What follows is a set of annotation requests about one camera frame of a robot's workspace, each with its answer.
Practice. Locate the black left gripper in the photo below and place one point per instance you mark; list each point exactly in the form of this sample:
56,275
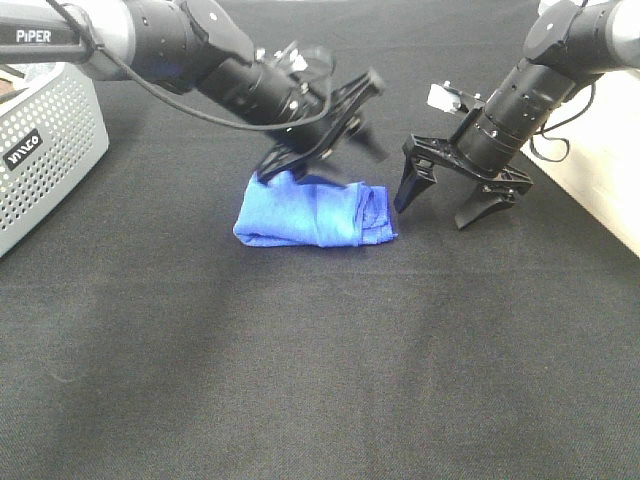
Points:
306,151

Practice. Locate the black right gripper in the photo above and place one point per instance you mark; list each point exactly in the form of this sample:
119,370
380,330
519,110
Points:
496,190

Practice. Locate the blue microfibre towel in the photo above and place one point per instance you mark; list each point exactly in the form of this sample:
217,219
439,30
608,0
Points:
286,213

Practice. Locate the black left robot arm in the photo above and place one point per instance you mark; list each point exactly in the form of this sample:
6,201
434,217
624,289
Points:
174,47

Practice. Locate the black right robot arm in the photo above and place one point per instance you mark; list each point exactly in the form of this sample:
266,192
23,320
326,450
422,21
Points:
568,48

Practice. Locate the white plastic storage crate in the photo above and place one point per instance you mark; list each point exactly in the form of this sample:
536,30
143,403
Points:
595,156

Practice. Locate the grey perforated plastic basket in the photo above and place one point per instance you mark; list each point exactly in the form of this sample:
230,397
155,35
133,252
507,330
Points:
52,135

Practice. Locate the brown cloth in basket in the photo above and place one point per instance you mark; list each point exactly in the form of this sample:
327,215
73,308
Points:
8,91

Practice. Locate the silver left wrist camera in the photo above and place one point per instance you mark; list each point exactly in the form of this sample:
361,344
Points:
303,63

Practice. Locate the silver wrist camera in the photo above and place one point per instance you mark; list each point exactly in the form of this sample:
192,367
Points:
444,97
303,63

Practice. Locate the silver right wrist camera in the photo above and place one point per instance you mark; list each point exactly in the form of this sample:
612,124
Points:
444,97

